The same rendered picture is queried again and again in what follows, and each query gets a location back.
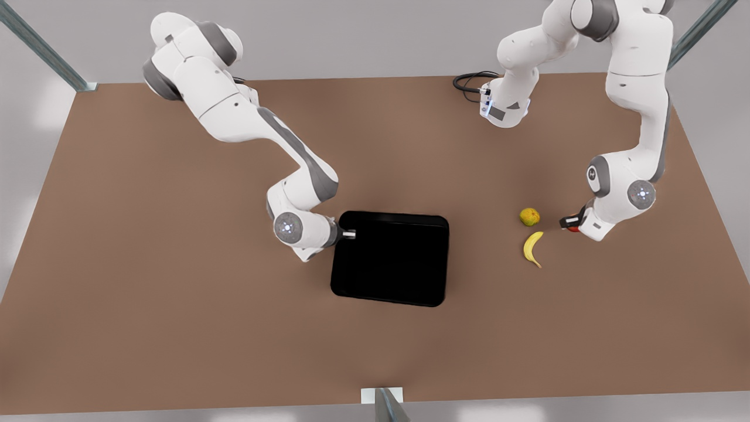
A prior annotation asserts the black storage box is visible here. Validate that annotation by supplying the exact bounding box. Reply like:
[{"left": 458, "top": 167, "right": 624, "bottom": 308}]
[{"left": 330, "top": 211, "right": 450, "bottom": 308}]

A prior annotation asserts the yellow banana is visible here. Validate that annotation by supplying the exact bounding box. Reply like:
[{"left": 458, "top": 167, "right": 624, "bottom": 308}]
[{"left": 523, "top": 231, "right": 545, "bottom": 269}]

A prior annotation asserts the black cable loop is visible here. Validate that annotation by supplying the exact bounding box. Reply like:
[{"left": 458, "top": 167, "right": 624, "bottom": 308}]
[{"left": 452, "top": 71, "right": 502, "bottom": 104}]

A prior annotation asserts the silver frame post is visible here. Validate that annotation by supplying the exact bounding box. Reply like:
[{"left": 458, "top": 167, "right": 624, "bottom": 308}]
[
  {"left": 360, "top": 387, "right": 412, "bottom": 422},
  {"left": 667, "top": 0, "right": 740, "bottom": 71},
  {"left": 0, "top": 0, "right": 98, "bottom": 93}
]

